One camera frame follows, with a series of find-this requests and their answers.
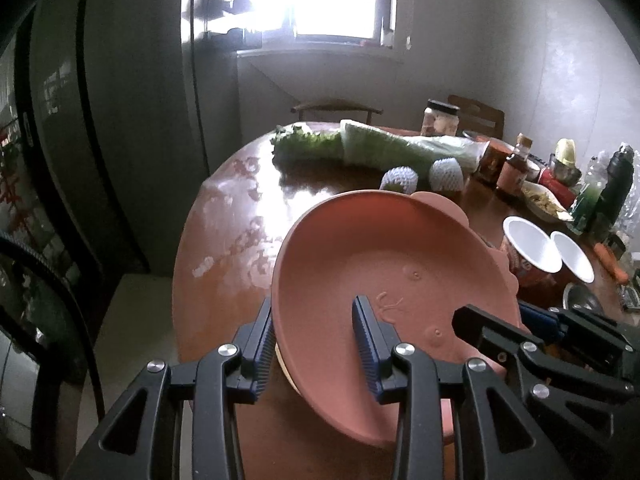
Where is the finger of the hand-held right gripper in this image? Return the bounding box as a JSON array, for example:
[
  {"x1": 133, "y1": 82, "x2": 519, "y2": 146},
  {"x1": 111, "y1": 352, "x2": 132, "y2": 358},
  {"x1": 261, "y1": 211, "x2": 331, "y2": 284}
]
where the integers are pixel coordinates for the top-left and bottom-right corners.
[
  {"x1": 452, "y1": 304, "x2": 640, "y2": 466},
  {"x1": 517, "y1": 300, "x2": 640, "y2": 367}
]

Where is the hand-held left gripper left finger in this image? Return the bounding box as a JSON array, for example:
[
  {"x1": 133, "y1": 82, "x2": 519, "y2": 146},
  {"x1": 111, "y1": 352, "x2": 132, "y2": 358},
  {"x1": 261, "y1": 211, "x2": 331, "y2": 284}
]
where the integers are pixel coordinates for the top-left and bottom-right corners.
[{"x1": 62, "y1": 296, "x2": 278, "y2": 480}]

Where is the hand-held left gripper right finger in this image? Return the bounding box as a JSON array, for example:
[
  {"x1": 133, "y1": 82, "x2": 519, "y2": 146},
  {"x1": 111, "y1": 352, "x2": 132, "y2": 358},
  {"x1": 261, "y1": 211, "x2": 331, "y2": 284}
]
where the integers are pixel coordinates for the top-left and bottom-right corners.
[{"x1": 351, "y1": 295, "x2": 576, "y2": 480}]

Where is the small steel bowl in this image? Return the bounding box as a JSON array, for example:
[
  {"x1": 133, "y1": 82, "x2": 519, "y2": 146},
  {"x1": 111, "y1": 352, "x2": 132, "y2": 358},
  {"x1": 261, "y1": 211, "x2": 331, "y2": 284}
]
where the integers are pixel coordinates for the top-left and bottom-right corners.
[{"x1": 562, "y1": 282, "x2": 606, "y2": 313}]

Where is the small white bowl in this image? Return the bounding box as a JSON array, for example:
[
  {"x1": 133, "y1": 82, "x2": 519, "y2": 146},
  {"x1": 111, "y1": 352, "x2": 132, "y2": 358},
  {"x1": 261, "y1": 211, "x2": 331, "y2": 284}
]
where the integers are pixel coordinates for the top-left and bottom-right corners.
[{"x1": 550, "y1": 231, "x2": 596, "y2": 283}]

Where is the large white bowl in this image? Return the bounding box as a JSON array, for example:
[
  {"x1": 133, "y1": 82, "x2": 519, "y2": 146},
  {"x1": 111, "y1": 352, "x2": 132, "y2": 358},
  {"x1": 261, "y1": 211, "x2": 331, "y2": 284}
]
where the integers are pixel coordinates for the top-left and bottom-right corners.
[{"x1": 501, "y1": 216, "x2": 563, "y2": 288}]

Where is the pink animal-shaped plate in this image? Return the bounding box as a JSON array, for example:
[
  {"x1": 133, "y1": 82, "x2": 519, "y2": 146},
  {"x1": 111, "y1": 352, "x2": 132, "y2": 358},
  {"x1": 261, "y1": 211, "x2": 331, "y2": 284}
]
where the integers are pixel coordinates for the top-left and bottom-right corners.
[{"x1": 270, "y1": 189, "x2": 531, "y2": 448}]

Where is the carrot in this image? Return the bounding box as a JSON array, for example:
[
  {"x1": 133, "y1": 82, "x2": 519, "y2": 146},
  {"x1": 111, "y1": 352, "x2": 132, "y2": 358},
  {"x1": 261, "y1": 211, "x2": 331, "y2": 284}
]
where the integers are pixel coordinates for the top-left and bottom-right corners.
[{"x1": 594, "y1": 242, "x2": 630, "y2": 283}]

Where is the white dish of pickled vegetables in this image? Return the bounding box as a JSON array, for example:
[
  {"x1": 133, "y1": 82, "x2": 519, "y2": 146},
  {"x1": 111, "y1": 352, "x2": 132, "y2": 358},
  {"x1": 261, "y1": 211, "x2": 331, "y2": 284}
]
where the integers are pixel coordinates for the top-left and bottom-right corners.
[{"x1": 520, "y1": 180, "x2": 573, "y2": 223}]

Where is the clear bottle with green liquid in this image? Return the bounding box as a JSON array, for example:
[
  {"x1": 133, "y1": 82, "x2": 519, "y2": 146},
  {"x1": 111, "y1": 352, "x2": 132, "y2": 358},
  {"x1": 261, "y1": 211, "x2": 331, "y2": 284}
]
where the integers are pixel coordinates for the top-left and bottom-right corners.
[{"x1": 567, "y1": 157, "x2": 608, "y2": 236}]

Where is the red box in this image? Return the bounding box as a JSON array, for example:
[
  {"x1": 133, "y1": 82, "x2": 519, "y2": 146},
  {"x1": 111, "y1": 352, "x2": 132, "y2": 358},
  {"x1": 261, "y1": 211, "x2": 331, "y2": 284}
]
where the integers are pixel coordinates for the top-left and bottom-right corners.
[{"x1": 539, "y1": 167, "x2": 581, "y2": 206}]

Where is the brown sauce bottle orange label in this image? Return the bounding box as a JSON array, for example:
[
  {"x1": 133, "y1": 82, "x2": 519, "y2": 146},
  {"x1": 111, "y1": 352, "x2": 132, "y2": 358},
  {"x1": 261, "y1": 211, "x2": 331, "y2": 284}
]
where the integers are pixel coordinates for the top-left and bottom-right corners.
[{"x1": 496, "y1": 132, "x2": 533, "y2": 196}]

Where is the steel bowl holding yellow item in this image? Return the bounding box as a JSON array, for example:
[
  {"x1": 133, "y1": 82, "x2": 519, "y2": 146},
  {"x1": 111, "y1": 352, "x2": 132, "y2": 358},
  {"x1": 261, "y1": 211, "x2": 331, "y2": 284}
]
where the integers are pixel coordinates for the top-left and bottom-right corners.
[{"x1": 549, "y1": 152, "x2": 583, "y2": 183}]

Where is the black thermos flask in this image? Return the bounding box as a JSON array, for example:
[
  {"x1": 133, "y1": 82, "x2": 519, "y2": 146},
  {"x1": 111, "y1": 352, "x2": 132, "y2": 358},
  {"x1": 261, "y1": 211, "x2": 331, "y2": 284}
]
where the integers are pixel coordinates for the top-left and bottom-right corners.
[{"x1": 590, "y1": 145, "x2": 635, "y2": 241}]

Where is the fruit in white foam net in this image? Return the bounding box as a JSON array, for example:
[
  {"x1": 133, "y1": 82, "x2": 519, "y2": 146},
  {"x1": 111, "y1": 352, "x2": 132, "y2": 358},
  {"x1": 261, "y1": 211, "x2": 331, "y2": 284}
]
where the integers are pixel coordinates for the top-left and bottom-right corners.
[
  {"x1": 379, "y1": 166, "x2": 420, "y2": 195},
  {"x1": 429, "y1": 157, "x2": 466, "y2": 193}
]

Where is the chili sauce jar red lid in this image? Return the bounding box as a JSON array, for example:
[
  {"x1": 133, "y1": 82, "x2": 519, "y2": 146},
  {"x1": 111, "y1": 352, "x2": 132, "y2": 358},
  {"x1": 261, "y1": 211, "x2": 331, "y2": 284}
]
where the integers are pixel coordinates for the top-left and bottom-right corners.
[{"x1": 475, "y1": 139, "x2": 513, "y2": 183}]

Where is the yellow plastic item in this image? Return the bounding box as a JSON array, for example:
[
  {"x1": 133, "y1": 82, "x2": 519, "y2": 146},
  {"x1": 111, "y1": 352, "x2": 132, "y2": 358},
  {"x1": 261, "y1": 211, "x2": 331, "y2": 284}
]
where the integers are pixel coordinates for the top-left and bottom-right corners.
[{"x1": 554, "y1": 138, "x2": 577, "y2": 166}]

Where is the napa cabbage in plastic wrap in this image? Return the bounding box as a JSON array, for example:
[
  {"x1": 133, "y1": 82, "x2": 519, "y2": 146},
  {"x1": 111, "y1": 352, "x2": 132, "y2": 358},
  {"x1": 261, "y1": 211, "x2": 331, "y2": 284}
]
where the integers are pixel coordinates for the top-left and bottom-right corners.
[{"x1": 340, "y1": 119, "x2": 491, "y2": 171}]

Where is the green lettuce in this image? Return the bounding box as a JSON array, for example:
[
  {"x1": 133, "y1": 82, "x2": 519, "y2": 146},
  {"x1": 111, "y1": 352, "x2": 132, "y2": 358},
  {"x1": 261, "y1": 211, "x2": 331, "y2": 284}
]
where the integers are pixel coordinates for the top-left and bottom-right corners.
[{"x1": 271, "y1": 125, "x2": 343, "y2": 163}]

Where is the wooden chair back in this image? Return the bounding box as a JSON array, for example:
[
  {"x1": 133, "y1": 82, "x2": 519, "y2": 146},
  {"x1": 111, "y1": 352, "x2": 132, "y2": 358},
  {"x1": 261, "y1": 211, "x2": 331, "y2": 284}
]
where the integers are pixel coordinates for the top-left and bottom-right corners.
[{"x1": 446, "y1": 94, "x2": 506, "y2": 140}]

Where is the clear jar with black lid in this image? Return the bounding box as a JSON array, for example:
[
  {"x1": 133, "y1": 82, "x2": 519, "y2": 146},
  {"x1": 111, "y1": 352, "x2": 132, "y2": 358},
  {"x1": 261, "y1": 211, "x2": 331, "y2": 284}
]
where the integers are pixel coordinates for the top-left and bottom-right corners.
[{"x1": 421, "y1": 100, "x2": 460, "y2": 137}]

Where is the wooden armchair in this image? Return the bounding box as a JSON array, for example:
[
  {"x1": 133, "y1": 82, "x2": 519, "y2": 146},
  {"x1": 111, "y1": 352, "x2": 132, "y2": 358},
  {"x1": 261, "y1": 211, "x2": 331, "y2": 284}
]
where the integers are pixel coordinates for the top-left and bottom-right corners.
[{"x1": 291, "y1": 100, "x2": 385, "y2": 123}]

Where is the dark refrigerator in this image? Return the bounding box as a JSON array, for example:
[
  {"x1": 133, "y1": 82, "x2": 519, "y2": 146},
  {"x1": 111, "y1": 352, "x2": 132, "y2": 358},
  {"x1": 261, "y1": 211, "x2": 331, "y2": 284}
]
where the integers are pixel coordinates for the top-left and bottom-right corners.
[{"x1": 0, "y1": 0, "x2": 211, "y2": 376}]

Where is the bright window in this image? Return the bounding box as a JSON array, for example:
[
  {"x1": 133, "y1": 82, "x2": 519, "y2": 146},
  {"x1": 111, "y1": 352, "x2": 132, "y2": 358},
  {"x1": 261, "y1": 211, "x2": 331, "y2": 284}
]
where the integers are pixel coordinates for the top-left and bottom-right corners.
[{"x1": 182, "y1": 0, "x2": 401, "y2": 48}]

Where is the black cable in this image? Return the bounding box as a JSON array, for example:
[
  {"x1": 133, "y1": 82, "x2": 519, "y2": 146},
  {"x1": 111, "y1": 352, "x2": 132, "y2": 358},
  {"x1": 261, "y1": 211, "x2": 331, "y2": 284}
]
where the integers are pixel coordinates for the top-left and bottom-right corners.
[{"x1": 0, "y1": 234, "x2": 107, "y2": 480}]

